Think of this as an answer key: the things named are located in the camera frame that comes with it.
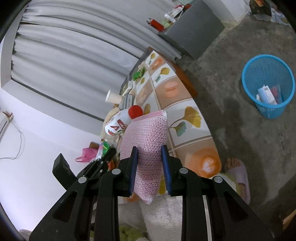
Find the blue plastic waste basket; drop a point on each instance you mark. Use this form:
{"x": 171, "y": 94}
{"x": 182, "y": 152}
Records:
{"x": 273, "y": 72}

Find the grey curtain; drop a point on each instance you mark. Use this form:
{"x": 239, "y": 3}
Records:
{"x": 74, "y": 52}

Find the white bottle red cap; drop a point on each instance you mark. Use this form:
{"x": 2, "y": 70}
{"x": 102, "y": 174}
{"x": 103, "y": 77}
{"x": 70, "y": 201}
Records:
{"x": 120, "y": 121}

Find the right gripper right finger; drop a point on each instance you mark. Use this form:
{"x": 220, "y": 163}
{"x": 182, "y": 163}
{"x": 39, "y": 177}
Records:
{"x": 211, "y": 209}

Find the pink plastic bag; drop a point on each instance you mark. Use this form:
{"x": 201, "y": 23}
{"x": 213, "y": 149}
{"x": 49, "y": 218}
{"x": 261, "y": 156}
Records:
{"x": 88, "y": 154}

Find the blue white medicine box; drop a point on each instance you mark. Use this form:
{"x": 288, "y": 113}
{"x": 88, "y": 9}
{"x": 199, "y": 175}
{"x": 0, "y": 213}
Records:
{"x": 265, "y": 95}

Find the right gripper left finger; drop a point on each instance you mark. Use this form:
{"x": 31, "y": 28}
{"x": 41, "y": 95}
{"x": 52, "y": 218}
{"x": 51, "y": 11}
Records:
{"x": 70, "y": 217}

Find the white paper cup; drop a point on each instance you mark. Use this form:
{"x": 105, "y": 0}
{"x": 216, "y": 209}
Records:
{"x": 114, "y": 98}

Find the orange wooden table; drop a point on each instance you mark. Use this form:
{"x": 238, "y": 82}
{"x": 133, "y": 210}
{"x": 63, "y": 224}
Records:
{"x": 185, "y": 76}

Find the grey cabinet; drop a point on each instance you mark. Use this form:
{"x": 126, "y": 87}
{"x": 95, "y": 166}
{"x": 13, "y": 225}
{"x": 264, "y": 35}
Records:
{"x": 194, "y": 31}

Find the green snack packet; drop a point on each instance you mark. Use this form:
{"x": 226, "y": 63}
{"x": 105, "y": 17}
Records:
{"x": 138, "y": 74}

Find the patterned tablecloth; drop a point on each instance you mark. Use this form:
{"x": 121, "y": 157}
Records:
{"x": 189, "y": 138}

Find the pink bubble wrap bag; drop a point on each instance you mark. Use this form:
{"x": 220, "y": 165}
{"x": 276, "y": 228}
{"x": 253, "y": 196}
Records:
{"x": 148, "y": 133}

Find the dark printed bag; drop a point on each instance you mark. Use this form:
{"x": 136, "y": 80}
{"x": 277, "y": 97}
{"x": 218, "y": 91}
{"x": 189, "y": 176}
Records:
{"x": 260, "y": 7}

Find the person foot pink slipper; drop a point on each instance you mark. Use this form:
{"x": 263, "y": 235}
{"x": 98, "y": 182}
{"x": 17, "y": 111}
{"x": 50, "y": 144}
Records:
{"x": 236, "y": 169}

